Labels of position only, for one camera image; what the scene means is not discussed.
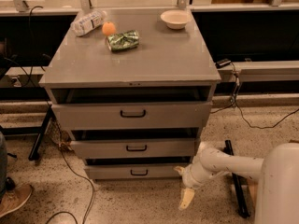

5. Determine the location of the white bowl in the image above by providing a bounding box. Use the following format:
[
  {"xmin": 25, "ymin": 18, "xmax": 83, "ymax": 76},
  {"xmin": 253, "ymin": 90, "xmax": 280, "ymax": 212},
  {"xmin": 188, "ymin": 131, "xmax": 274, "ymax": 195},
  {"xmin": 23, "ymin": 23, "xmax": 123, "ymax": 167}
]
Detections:
[{"xmin": 161, "ymin": 10, "xmax": 192, "ymax": 30}]

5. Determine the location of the black metal floor bar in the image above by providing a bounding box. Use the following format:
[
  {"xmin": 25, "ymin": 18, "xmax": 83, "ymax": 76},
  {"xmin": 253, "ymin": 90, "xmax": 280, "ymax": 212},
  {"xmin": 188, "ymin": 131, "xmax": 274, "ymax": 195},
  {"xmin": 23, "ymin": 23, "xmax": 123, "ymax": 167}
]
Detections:
[{"xmin": 224, "ymin": 140, "xmax": 250, "ymax": 218}]

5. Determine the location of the black floor cable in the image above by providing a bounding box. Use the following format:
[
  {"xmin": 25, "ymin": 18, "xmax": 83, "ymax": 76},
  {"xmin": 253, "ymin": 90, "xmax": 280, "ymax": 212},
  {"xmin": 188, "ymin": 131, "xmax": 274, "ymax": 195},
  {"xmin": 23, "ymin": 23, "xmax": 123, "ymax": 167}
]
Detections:
[{"xmin": 45, "ymin": 131, "xmax": 95, "ymax": 224}]

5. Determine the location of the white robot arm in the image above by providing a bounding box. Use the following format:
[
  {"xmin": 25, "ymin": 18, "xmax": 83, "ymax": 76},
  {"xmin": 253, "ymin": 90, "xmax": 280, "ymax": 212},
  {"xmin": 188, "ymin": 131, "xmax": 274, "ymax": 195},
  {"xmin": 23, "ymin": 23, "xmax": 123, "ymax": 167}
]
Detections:
[{"xmin": 175, "ymin": 142, "xmax": 299, "ymax": 224}]

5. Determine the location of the orange fruit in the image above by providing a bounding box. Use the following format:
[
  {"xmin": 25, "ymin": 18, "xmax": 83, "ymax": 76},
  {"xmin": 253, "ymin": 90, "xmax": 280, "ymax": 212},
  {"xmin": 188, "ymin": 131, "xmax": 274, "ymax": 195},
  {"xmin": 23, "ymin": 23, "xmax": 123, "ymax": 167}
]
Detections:
[{"xmin": 102, "ymin": 21, "xmax": 116, "ymax": 36}]

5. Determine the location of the grey middle drawer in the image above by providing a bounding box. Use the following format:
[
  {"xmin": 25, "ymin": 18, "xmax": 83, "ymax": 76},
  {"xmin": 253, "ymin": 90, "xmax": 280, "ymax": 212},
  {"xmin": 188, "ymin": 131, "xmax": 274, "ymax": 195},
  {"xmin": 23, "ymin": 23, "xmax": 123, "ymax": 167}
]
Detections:
[{"xmin": 71, "ymin": 138, "xmax": 198, "ymax": 159}]

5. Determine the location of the black table leg left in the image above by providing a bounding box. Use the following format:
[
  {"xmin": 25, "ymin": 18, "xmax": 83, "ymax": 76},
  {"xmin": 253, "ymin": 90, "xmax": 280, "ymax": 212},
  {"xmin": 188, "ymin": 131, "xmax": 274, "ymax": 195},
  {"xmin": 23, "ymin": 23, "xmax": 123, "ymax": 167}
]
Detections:
[{"xmin": 28, "ymin": 107, "xmax": 52, "ymax": 161}]

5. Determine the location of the clear plastic water bottle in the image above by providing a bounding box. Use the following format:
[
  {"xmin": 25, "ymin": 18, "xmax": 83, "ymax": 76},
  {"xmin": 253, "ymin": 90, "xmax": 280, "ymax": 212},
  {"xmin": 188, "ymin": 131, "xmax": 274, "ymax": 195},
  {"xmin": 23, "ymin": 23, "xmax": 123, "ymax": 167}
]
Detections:
[{"xmin": 70, "ymin": 10, "xmax": 107, "ymax": 36}]

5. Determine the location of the green crushed can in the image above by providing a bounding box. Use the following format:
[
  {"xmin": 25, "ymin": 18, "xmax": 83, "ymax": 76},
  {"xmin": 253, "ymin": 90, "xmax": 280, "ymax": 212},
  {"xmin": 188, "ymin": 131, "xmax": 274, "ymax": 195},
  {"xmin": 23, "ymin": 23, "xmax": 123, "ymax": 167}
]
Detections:
[{"xmin": 107, "ymin": 30, "xmax": 139, "ymax": 51}]

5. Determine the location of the black power adapter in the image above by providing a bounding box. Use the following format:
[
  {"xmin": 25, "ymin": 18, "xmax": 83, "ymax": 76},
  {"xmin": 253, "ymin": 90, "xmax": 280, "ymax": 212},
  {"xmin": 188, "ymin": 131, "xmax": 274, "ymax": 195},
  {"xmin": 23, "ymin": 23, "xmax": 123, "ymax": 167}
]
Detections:
[{"xmin": 215, "ymin": 59, "xmax": 231, "ymax": 69}]

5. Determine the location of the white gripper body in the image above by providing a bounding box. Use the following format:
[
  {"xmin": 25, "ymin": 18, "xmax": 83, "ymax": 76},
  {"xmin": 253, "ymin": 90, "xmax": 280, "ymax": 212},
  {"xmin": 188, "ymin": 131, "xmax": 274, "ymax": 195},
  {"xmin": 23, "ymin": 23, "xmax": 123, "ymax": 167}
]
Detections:
[{"xmin": 182, "ymin": 162, "xmax": 205, "ymax": 189}]

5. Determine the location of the black cable right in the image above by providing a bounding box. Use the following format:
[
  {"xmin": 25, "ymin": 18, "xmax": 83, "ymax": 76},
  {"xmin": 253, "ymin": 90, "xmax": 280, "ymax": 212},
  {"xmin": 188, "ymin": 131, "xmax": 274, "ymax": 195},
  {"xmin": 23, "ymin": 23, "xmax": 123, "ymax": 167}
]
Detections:
[{"xmin": 210, "ymin": 68, "xmax": 299, "ymax": 131}]

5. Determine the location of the grey bottom drawer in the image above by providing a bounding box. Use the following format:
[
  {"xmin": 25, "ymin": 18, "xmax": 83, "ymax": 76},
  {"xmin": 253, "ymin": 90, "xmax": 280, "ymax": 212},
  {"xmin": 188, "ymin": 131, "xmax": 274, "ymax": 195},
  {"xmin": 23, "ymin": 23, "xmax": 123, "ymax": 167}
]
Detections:
[{"xmin": 84, "ymin": 163, "xmax": 179, "ymax": 180}]

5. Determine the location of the blue jeans leg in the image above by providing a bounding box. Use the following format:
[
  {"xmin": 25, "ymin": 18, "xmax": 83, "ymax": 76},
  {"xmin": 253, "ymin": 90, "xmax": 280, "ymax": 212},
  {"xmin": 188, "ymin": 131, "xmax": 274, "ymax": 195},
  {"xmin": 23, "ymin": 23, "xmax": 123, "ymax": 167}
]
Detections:
[{"xmin": 0, "ymin": 132, "xmax": 7, "ymax": 202}]

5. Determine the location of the grey drawer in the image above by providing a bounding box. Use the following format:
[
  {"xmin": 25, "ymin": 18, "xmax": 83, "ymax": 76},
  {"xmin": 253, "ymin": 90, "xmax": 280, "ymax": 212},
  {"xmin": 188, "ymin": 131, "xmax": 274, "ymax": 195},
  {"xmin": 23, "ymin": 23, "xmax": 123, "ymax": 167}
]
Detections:
[
  {"xmin": 71, "ymin": 138, "xmax": 198, "ymax": 159},
  {"xmin": 52, "ymin": 102, "xmax": 211, "ymax": 130},
  {"xmin": 84, "ymin": 163, "xmax": 179, "ymax": 180}
]

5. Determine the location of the grey top drawer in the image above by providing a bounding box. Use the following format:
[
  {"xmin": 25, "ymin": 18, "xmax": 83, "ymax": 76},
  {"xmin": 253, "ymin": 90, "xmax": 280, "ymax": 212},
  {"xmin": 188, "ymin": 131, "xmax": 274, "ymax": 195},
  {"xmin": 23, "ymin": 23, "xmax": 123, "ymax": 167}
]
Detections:
[{"xmin": 52, "ymin": 102, "xmax": 211, "ymax": 130}]

